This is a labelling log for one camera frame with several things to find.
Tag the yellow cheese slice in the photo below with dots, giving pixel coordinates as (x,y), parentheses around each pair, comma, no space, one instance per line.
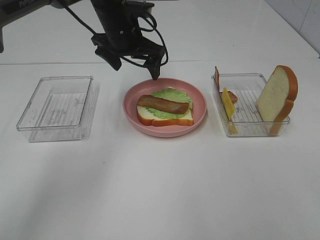
(229,108)

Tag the toast bread slice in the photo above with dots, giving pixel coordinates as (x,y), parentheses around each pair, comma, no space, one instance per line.
(278,97)
(148,119)

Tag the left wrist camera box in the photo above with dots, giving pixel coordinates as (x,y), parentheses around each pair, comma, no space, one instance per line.
(139,6)

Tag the left clear plastic tray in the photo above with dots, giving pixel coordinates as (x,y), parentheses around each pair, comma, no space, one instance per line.
(60,109)

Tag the red ham bacon slice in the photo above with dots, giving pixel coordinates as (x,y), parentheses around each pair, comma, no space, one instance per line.
(232,96)

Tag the right clear plastic tray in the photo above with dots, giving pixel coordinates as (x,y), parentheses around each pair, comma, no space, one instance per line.
(246,121)

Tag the green lettuce leaf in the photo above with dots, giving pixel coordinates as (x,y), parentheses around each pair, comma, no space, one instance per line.
(174,95)

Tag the clear plastic tray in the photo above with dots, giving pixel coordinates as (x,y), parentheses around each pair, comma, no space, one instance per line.
(60,109)
(246,121)

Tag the brown bacon strip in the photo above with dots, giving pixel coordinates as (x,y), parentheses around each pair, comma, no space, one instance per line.
(162,104)

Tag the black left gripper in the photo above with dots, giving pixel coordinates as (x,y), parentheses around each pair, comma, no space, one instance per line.
(121,39)

